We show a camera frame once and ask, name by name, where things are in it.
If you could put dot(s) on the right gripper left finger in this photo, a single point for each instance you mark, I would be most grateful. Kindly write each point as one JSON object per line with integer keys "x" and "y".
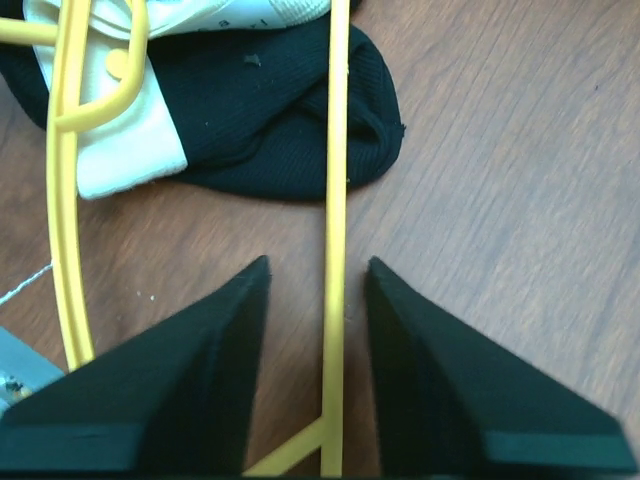
{"x": 174, "y": 400}

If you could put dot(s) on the yellow plastic hanger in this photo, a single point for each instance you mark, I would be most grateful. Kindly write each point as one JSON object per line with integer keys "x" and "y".
{"x": 67, "y": 117}

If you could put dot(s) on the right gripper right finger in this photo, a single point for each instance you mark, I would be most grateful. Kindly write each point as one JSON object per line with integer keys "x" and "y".
{"x": 451, "y": 401}

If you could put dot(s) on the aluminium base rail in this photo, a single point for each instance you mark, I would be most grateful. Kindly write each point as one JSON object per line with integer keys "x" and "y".
{"x": 23, "y": 370}

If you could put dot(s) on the black underwear beige waistband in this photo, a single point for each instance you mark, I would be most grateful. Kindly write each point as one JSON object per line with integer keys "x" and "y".
{"x": 234, "y": 99}

